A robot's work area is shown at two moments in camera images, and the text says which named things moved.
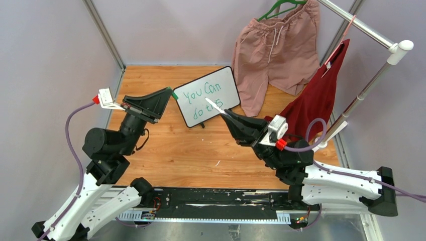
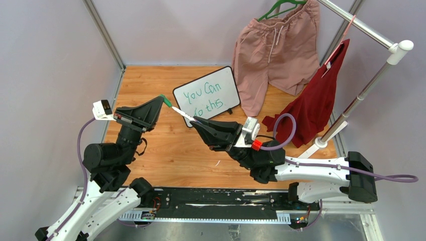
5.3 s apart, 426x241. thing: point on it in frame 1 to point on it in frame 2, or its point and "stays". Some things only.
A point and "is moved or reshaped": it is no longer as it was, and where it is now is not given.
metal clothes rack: x=399 y=50 stays
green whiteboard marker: x=218 y=108 to x=184 y=114
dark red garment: x=316 y=102 stays
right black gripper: x=245 y=130 to x=219 y=138
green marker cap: x=175 y=96 is moved or reshaped
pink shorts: x=282 y=50 stays
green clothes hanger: x=296 y=2 stays
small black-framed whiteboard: x=208 y=97 stays
